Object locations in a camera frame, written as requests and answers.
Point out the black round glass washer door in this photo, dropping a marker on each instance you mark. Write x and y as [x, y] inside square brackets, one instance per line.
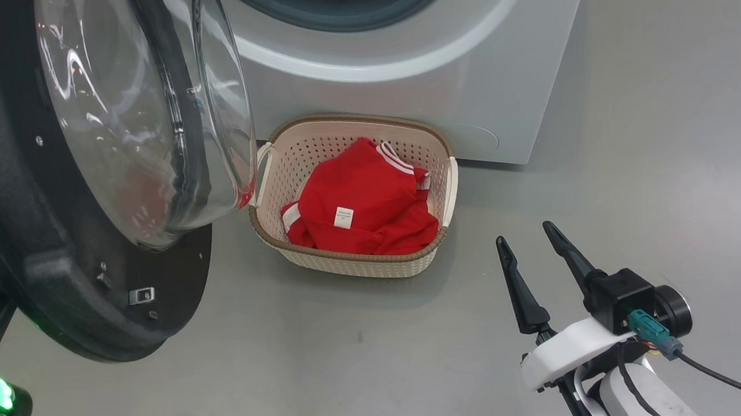
[31, 261]

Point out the white front-load washing machine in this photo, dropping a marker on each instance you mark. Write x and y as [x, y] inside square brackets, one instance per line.
[466, 81]

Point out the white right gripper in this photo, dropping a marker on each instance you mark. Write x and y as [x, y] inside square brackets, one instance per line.
[573, 351]

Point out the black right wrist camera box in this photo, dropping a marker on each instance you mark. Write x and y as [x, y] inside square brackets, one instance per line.
[622, 300]

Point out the red garment with white trim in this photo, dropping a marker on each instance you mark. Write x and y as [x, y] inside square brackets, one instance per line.
[363, 202]

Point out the cream perforated laundry basket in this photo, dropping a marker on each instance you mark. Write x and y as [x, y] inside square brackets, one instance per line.
[348, 266]

